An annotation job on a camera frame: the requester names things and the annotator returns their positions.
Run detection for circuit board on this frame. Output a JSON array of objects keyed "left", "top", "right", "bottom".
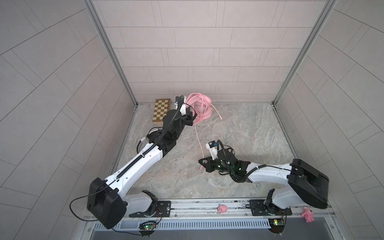
[
  {"left": 268, "top": 219, "right": 286, "bottom": 234},
  {"left": 139, "top": 221, "right": 157, "bottom": 232}
]

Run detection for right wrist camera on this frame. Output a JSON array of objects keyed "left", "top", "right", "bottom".
[{"left": 206, "top": 141, "right": 218, "bottom": 160}]

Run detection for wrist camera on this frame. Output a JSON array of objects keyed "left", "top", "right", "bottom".
[
  {"left": 175, "top": 95, "right": 186, "bottom": 115},
  {"left": 206, "top": 141, "right": 218, "bottom": 160}
]

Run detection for metal corner post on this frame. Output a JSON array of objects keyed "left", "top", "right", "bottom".
[
  {"left": 272, "top": 0, "right": 338, "bottom": 108},
  {"left": 84, "top": 0, "right": 138, "bottom": 107}
]

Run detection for left circuit board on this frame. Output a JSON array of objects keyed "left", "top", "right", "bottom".
[{"left": 139, "top": 221, "right": 157, "bottom": 232}]

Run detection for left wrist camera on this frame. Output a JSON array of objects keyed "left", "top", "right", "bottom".
[{"left": 175, "top": 95, "right": 186, "bottom": 115}]

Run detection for black corrugated hose right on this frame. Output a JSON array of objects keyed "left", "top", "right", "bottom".
[{"left": 216, "top": 139, "right": 250, "bottom": 184}]

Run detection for pink headphones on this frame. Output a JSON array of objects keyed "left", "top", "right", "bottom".
[{"left": 187, "top": 93, "right": 213, "bottom": 125}]

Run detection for black corrugated hose left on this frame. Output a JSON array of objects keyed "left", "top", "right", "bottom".
[{"left": 115, "top": 103, "right": 184, "bottom": 180}]

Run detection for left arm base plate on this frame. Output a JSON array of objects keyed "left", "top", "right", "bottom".
[{"left": 129, "top": 201, "right": 172, "bottom": 218}]

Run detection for white black headphones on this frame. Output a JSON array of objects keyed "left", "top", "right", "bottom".
[{"left": 136, "top": 127, "right": 163, "bottom": 154}]

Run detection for pink pig toy centre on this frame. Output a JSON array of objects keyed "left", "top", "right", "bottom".
[{"left": 218, "top": 205, "right": 228, "bottom": 214}]

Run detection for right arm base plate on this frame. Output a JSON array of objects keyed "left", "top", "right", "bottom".
[{"left": 246, "top": 200, "right": 292, "bottom": 217}]

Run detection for pink headphone cable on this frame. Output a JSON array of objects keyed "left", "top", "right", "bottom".
[{"left": 193, "top": 101, "right": 223, "bottom": 171}]

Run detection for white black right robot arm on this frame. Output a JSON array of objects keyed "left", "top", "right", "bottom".
[{"left": 199, "top": 148, "right": 329, "bottom": 214}]

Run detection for pink pig toy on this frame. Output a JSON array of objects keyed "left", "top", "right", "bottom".
[
  {"left": 218, "top": 205, "right": 228, "bottom": 214},
  {"left": 301, "top": 207, "right": 314, "bottom": 223}
]

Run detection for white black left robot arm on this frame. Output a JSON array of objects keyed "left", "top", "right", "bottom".
[{"left": 87, "top": 105, "right": 198, "bottom": 229}]

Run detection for black corrugated hose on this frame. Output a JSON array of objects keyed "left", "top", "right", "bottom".
[
  {"left": 216, "top": 139, "right": 250, "bottom": 184},
  {"left": 115, "top": 103, "right": 184, "bottom": 180}
]

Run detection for right metal corner post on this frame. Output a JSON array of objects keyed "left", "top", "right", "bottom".
[{"left": 272, "top": 0, "right": 338, "bottom": 108}]

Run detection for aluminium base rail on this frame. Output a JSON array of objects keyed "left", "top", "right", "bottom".
[{"left": 82, "top": 196, "right": 335, "bottom": 221}]

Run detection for pink pig toy right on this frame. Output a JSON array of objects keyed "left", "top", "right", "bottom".
[{"left": 301, "top": 207, "right": 314, "bottom": 223}]

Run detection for wooden chess board box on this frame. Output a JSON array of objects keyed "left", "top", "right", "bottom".
[{"left": 153, "top": 99, "right": 171, "bottom": 124}]

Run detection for left metal corner post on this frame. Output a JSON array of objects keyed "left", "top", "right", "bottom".
[{"left": 84, "top": 0, "right": 138, "bottom": 107}]

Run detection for right circuit board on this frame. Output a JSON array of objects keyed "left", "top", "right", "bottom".
[{"left": 268, "top": 219, "right": 286, "bottom": 234}]

